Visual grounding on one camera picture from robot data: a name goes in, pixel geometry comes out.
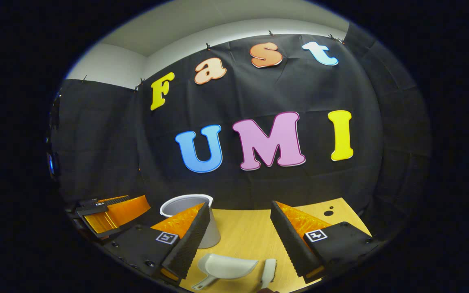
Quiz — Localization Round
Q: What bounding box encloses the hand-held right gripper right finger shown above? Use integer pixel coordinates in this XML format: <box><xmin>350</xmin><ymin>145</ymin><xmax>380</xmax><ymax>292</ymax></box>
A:
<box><xmin>270</xmin><ymin>200</ymin><xmax>381</xmax><ymax>284</ymax></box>

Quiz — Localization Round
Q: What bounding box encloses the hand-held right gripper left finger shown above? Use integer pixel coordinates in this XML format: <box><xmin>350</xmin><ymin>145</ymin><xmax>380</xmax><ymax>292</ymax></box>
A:
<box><xmin>110</xmin><ymin>201</ymin><xmax>211</xmax><ymax>282</ymax></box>

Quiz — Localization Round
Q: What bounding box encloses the small grey broom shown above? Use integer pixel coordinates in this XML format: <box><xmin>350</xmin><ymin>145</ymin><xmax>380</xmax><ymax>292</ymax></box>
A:
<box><xmin>259</xmin><ymin>258</ymin><xmax>278</xmax><ymax>290</ymax></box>

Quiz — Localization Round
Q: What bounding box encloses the grey plastic garbage bin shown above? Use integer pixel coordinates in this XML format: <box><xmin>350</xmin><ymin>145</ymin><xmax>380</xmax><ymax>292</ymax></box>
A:
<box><xmin>160</xmin><ymin>194</ymin><xmax>221</xmax><ymax>249</ymax></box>

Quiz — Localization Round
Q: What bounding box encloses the grey plastic dustpan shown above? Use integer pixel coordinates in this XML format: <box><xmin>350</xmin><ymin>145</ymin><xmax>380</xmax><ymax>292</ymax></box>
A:
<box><xmin>192</xmin><ymin>253</ymin><xmax>259</xmax><ymax>290</ymax></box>

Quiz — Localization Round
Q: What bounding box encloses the black backdrop cloth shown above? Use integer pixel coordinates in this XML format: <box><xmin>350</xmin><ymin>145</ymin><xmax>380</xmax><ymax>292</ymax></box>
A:
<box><xmin>49</xmin><ymin>22</ymin><xmax>432</xmax><ymax>245</ymax></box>

